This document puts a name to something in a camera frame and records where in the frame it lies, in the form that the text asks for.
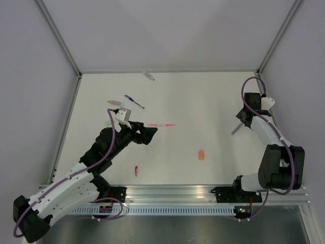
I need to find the left aluminium frame post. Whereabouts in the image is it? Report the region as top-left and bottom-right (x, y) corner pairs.
(34, 0), (82, 78)

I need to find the white slotted cable duct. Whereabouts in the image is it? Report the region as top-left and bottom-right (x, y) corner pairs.
(71, 204), (235, 216)

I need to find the orange highlighter pen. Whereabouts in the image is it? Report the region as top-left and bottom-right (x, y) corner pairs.
(108, 100), (124, 107)

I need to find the aluminium mounting rail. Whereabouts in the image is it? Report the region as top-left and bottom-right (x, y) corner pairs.
(38, 185), (312, 204)

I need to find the right aluminium frame post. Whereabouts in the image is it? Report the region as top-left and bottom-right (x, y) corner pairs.
(256, 0), (304, 76)

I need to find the orange highlighter cap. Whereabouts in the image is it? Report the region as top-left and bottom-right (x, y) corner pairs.
(198, 150), (205, 161)

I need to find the green highlighter pen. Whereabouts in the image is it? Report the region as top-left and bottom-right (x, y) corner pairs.
(142, 71), (155, 81)

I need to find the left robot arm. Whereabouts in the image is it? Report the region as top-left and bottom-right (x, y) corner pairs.
(13, 122), (158, 243)

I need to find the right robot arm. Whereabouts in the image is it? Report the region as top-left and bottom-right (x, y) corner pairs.
(231, 93), (305, 202)

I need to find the blue gel pen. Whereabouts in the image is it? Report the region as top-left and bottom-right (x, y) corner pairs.
(124, 95), (145, 109)

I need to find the purple grey marker pen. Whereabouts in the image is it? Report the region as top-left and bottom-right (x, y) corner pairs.
(231, 124), (243, 136)

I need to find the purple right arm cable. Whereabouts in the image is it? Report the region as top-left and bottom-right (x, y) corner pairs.
(236, 77), (297, 222)

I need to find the green highlighter cap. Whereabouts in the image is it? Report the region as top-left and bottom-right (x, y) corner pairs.
(105, 121), (112, 127)

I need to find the aluminium frame post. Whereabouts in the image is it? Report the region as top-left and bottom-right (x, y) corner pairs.
(34, 0), (82, 78)
(256, 0), (304, 76)

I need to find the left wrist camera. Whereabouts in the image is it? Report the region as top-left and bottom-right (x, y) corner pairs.
(113, 107), (131, 128)

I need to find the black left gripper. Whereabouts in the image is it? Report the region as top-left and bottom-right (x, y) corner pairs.
(109, 120), (157, 159)

